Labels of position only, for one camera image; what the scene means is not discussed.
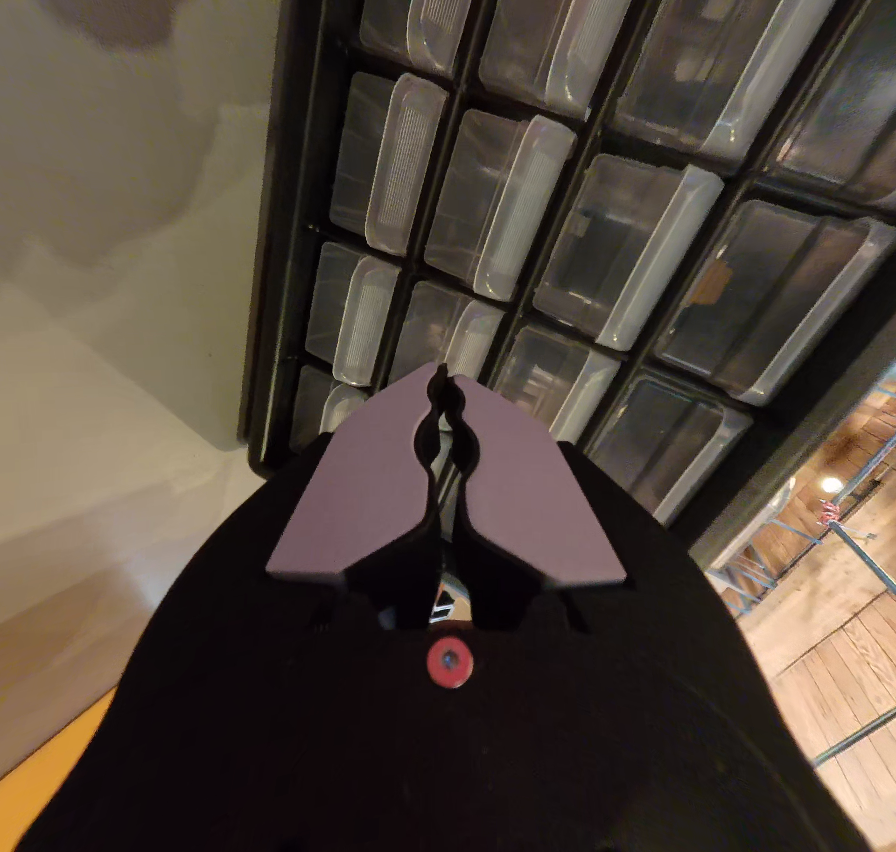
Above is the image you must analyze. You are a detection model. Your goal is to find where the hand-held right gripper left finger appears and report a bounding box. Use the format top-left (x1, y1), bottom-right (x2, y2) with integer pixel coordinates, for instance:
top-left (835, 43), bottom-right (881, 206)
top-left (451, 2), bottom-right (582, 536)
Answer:
top-left (265, 362), bottom-right (449, 632)

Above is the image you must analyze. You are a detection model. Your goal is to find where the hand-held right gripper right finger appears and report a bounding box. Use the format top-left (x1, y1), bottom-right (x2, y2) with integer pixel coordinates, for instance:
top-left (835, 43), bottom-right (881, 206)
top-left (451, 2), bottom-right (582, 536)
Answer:
top-left (445, 374), bottom-right (627, 632)

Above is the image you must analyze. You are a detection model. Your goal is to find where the black drawer cabinet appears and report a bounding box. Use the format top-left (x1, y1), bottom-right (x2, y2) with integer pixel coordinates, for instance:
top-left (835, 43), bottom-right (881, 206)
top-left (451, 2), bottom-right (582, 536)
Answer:
top-left (238, 0), bottom-right (896, 545)

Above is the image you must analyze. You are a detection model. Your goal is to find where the group of clear plastic drawers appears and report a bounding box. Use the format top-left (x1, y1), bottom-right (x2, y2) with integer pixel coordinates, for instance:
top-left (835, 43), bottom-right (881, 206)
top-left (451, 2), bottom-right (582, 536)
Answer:
top-left (290, 0), bottom-right (896, 524)

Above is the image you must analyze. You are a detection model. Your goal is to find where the metal pole with red clamp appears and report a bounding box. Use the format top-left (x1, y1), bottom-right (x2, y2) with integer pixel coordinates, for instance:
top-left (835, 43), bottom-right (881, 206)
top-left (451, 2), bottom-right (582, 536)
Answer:
top-left (707, 432), bottom-right (896, 615)

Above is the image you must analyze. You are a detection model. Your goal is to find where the thin metal pole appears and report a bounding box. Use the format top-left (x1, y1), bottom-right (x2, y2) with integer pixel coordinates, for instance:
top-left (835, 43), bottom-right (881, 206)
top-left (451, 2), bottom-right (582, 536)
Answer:
top-left (811, 712), bottom-right (896, 769)

